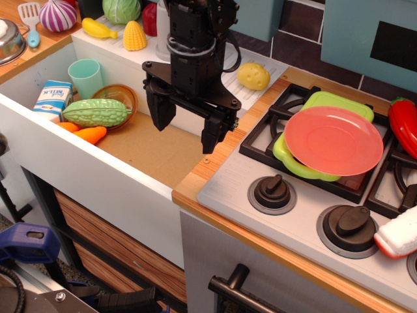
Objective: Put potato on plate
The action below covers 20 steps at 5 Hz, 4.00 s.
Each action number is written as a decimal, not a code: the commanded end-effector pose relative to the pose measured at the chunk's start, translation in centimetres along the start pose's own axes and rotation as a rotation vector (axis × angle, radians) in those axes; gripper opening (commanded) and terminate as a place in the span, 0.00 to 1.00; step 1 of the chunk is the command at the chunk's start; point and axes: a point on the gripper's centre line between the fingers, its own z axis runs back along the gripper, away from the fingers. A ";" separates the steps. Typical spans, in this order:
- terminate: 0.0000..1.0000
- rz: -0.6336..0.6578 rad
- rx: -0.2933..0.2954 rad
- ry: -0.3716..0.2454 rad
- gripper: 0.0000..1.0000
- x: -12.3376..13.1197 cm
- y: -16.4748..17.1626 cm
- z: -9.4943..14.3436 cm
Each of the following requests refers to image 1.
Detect yellow toy corn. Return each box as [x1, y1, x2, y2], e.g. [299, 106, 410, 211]
[123, 21, 147, 52]

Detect orange toy carrot back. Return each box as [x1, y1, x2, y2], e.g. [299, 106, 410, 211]
[57, 122, 81, 133]

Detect toy milk carton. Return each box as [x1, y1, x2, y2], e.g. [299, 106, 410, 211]
[33, 80, 74, 123]

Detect white blue toy spatula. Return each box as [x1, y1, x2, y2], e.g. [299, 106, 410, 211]
[18, 2, 41, 48]

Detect red toy chili pepper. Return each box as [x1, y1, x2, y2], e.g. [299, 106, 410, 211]
[388, 97, 416, 159]

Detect yellow toy banana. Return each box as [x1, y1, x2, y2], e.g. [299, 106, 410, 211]
[81, 18, 118, 39]

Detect black oven door handle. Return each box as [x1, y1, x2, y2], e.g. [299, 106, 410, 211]
[208, 263, 283, 312]

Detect green toy cabbage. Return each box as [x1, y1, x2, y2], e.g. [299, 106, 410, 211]
[102, 0, 141, 25]

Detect blue clamp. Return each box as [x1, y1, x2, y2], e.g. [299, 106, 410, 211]
[1, 222, 61, 265]

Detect black stove knob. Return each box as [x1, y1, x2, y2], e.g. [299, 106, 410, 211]
[248, 174, 297, 216]
[316, 205, 379, 260]

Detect red toy bell pepper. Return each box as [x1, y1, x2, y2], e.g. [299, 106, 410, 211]
[142, 3, 157, 37]

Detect purple white toy onion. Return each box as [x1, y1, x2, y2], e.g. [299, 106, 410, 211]
[39, 1, 78, 33]

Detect black stove knob left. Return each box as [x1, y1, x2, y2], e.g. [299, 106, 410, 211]
[248, 174, 297, 216]

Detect orange translucent bowl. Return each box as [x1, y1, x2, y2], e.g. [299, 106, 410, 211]
[93, 84, 138, 130]

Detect white red toy bottle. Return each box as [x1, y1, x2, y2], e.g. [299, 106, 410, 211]
[374, 206, 416, 259]

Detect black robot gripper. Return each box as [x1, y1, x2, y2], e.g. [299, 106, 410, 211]
[142, 56, 241, 154]

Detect teal toy microwave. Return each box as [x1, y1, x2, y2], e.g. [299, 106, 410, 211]
[321, 1, 416, 91]

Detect pink plastic plate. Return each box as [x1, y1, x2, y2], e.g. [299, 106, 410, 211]
[284, 106, 384, 177]

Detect black cable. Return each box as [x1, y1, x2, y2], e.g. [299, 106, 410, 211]
[0, 264, 26, 313]

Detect black stove grate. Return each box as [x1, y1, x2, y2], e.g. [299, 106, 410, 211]
[239, 83, 416, 218]

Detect black stove knob middle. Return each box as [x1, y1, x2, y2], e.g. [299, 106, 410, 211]
[316, 205, 379, 260]

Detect green plastic tray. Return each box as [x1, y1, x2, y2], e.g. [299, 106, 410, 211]
[272, 91, 375, 182]

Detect metal toy pot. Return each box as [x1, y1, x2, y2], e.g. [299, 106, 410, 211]
[1, 19, 27, 66]

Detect orange toy carrot front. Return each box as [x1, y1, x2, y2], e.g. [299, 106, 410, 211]
[74, 126, 107, 145]

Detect mint green plastic cup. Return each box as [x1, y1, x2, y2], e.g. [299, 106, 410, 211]
[68, 59, 104, 99]

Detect orange toy carrot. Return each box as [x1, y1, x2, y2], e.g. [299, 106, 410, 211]
[74, 126, 107, 145]
[57, 122, 81, 133]

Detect grey toy faucet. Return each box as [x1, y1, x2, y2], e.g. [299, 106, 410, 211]
[156, 1, 171, 62]

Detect yellow toy potato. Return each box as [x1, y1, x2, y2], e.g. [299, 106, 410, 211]
[237, 63, 270, 91]

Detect green toy bitter gourd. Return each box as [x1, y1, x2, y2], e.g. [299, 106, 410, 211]
[63, 98, 132, 128]

